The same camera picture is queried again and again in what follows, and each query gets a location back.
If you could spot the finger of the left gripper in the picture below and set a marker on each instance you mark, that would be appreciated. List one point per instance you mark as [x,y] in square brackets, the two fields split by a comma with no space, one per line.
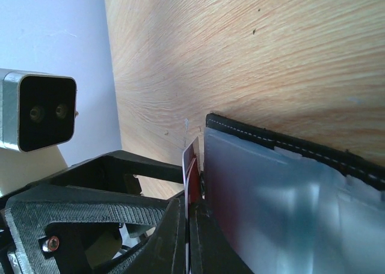
[115,172]

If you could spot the black leather card holder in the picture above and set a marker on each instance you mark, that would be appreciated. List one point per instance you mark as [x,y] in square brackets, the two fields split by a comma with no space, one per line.
[287,205]

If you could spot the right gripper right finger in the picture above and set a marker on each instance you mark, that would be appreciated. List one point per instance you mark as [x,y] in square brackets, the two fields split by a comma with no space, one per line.
[210,252]

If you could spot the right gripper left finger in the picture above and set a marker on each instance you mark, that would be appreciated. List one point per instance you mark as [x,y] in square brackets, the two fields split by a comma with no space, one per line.
[57,229]

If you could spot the red dotted card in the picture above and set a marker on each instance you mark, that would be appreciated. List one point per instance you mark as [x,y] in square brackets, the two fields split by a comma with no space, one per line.
[192,188]

